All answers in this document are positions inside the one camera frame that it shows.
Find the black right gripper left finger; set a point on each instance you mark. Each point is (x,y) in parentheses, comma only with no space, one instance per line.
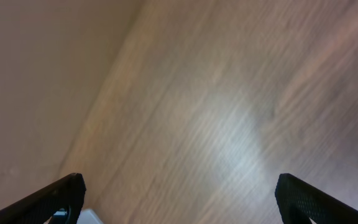
(59,202)

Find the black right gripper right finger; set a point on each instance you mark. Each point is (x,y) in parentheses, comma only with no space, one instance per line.
(300,202)

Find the white block under right gripper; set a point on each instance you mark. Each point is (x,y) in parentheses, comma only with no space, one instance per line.
(89,217)

